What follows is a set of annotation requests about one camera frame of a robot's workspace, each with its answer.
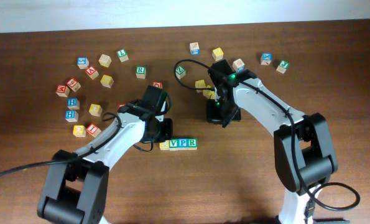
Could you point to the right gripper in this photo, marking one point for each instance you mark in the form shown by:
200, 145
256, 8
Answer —
219, 115

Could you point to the yellow O block left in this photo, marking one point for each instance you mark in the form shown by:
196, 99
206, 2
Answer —
95, 110

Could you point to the blue sided block top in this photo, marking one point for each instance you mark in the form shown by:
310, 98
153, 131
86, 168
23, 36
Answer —
194, 48

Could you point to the blue H block upper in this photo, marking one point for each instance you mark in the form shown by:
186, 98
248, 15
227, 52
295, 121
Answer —
73, 104

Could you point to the yellow cluster block middle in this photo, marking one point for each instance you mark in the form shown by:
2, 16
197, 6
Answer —
208, 93

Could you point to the red A block centre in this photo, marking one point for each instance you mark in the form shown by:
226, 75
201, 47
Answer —
121, 105

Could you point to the plain wooden block left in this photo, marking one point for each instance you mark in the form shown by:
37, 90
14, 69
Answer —
105, 60

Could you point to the green J block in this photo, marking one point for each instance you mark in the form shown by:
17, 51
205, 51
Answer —
283, 66

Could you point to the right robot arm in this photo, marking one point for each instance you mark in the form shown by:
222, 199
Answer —
304, 155

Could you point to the yellow block bottom left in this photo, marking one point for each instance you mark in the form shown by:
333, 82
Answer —
79, 131

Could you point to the blue P block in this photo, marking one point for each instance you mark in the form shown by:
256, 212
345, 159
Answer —
183, 144

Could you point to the blue S block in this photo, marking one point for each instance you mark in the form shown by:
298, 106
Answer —
82, 62

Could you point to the red A block far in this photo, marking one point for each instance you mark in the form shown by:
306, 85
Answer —
92, 72

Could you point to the yellow C block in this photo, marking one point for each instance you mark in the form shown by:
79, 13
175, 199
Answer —
164, 145

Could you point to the red a block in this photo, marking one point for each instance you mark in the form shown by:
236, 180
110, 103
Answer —
121, 105
92, 72

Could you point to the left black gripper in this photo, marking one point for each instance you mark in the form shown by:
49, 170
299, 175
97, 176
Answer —
165, 129

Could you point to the yellow block upper left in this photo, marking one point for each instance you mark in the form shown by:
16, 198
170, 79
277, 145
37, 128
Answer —
107, 81

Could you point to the green V block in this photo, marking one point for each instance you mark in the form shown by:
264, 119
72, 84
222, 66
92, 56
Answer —
173, 144

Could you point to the green r block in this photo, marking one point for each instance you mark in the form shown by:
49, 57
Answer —
141, 72
192, 144

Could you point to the yellow cluster block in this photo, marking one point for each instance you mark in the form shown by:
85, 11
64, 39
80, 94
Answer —
200, 85
208, 93

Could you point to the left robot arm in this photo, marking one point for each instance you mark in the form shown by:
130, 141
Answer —
76, 185

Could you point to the red M block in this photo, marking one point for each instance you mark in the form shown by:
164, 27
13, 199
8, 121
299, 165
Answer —
62, 90

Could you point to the green L block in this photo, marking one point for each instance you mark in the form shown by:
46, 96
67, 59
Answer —
122, 55

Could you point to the red I block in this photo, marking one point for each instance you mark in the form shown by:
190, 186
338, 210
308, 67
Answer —
93, 130

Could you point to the red 9 block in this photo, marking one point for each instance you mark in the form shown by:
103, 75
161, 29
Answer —
73, 84

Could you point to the yellow block top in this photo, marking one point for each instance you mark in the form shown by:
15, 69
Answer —
217, 54

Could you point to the green Z block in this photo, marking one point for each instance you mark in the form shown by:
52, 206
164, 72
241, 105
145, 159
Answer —
180, 72

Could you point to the blue H block lower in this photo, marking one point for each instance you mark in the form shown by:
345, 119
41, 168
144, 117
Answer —
71, 116

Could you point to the red O block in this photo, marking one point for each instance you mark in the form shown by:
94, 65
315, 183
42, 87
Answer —
157, 84

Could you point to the blue h block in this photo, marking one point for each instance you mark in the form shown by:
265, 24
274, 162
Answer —
73, 104
71, 116

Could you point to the blue D sided block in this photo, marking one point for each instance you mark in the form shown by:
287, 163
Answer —
238, 65

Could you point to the yellow cluster block left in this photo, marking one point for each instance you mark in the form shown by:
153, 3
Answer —
200, 85

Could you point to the blue X block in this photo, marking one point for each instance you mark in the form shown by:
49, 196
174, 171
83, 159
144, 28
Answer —
266, 58

